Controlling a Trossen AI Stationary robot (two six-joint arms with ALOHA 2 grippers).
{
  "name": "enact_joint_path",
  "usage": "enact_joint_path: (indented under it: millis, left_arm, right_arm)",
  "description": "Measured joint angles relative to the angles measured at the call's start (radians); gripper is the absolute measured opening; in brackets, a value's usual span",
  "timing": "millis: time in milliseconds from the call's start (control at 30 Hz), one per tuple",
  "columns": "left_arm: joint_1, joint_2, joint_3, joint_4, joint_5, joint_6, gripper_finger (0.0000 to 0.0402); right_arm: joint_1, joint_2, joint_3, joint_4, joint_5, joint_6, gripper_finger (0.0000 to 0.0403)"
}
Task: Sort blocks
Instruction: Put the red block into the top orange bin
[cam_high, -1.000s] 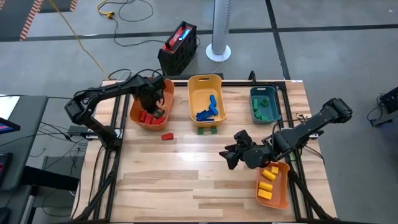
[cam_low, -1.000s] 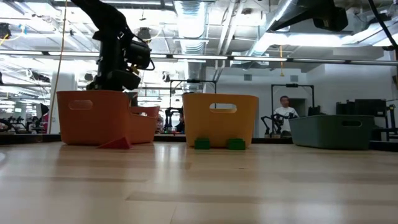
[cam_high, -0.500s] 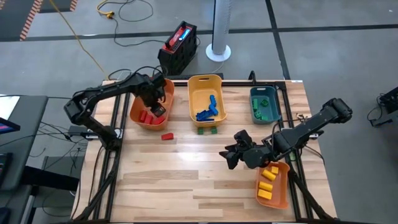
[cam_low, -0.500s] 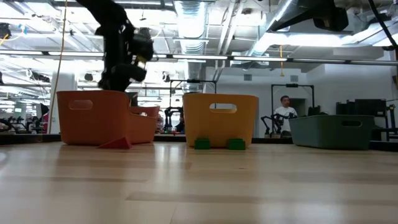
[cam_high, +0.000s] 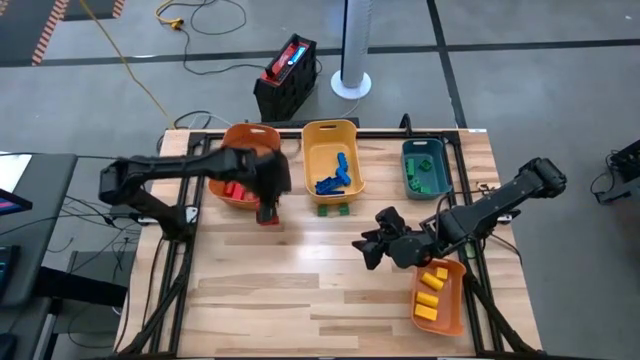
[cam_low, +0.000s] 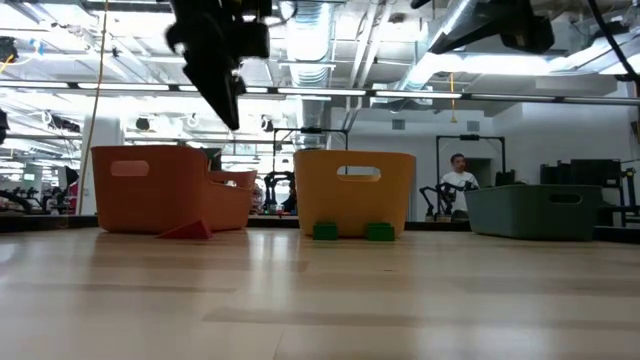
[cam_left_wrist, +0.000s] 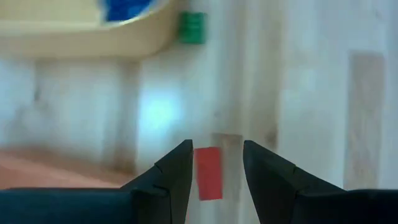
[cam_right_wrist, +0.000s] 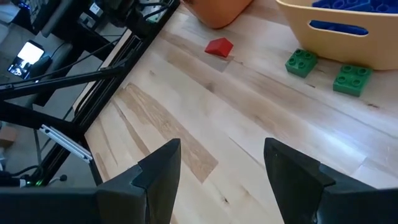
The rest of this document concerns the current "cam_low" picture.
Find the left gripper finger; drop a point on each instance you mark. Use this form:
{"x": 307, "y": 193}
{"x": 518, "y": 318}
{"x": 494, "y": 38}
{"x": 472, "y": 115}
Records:
{"x": 220, "y": 95}

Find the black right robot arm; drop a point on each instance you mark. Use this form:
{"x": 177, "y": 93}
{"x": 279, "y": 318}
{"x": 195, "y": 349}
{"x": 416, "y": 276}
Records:
{"x": 525, "y": 32}

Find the black background robot arm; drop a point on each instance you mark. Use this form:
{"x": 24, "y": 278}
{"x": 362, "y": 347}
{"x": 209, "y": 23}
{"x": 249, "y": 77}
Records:
{"x": 272, "y": 187}
{"x": 445, "y": 192}
{"x": 15, "y": 200}

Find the LED light bar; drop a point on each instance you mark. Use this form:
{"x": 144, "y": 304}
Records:
{"x": 320, "y": 92}

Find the orange plastic bin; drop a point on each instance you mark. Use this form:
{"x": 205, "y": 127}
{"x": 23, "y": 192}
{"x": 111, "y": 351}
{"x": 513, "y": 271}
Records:
{"x": 150, "y": 200}

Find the red flat block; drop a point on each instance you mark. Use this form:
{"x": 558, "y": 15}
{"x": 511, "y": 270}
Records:
{"x": 192, "y": 232}

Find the yellow plastic bin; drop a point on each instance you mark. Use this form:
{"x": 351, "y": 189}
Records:
{"x": 320, "y": 200}

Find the small green building block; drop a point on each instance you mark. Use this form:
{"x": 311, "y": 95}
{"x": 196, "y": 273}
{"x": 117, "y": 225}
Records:
{"x": 380, "y": 232}
{"x": 325, "y": 232}

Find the yellow hanging pendant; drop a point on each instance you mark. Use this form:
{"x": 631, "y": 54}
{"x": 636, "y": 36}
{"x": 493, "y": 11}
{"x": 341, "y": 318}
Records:
{"x": 453, "y": 120}

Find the person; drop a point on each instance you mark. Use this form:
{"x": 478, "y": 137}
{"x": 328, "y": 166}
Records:
{"x": 460, "y": 182}

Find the grey-green plastic bin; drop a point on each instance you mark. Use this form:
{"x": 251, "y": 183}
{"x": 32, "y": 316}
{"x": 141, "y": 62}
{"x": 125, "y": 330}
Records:
{"x": 530, "y": 212}

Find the black storage crates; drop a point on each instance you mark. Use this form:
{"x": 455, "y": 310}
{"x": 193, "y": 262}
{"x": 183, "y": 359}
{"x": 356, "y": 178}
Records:
{"x": 580, "y": 172}

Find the black equipment stand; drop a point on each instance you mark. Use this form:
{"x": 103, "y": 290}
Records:
{"x": 631, "y": 190}

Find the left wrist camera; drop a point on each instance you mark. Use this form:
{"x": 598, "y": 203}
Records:
{"x": 252, "y": 39}

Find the black gantry frame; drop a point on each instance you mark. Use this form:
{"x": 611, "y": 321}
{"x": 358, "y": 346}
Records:
{"x": 470, "y": 137}
{"x": 310, "y": 130}

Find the round silver ventilation duct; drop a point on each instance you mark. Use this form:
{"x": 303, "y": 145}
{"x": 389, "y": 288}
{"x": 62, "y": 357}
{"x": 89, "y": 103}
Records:
{"x": 306, "y": 40}

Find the rectangular silver ceiling duct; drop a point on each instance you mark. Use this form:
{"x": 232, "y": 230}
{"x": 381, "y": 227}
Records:
{"x": 420, "y": 70}

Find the black aluminium table frame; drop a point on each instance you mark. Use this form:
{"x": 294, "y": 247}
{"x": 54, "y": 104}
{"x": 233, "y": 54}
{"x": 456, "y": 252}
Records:
{"x": 50, "y": 223}

